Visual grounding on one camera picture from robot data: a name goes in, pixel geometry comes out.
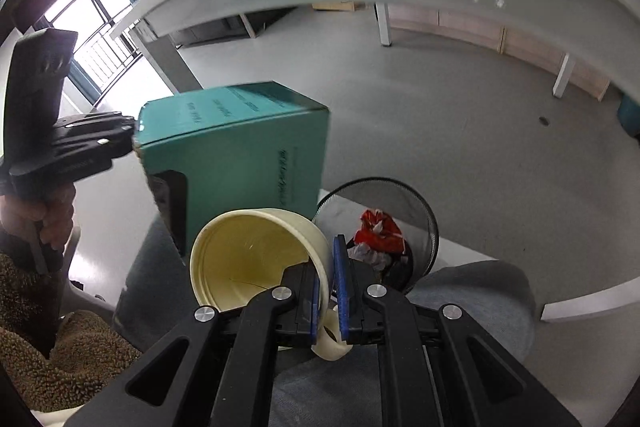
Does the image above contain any cream yellow mug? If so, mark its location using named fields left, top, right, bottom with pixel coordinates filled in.
left=189, top=208, right=352, bottom=361

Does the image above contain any teal cardboard box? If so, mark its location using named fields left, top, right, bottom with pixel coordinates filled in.
left=134, top=81, right=330, bottom=258

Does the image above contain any black mesh trash bin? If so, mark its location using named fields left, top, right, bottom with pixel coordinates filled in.
left=314, top=176, right=439, bottom=294

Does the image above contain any person's left hand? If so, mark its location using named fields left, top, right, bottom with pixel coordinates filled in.
left=1, top=184, right=76, bottom=251

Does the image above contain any red crumpled wrapper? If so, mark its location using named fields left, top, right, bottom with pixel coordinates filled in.
left=354, top=209, right=405, bottom=255

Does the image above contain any grey trousers leg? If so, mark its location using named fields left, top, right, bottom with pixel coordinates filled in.
left=112, top=206, right=536, bottom=427

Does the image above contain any window with railing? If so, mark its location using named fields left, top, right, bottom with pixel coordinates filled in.
left=36, top=0, right=171, bottom=116

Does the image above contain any brown fleece sleeve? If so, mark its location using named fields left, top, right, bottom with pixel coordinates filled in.
left=1, top=233, right=140, bottom=413

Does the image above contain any black camera box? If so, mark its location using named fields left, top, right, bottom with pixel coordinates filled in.
left=3, top=27, right=78, bottom=166

